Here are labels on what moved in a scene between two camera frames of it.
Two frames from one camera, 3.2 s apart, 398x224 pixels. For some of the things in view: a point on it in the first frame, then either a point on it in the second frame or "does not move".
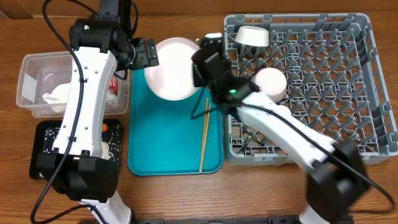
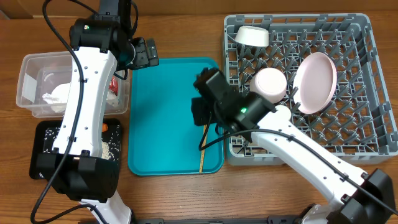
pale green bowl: (252, 35) does not move
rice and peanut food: (111, 141) does not move
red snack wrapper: (114, 85) does not move
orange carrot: (104, 127) does not move
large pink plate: (173, 79) → (314, 82)
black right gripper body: (199, 65) → (206, 110)
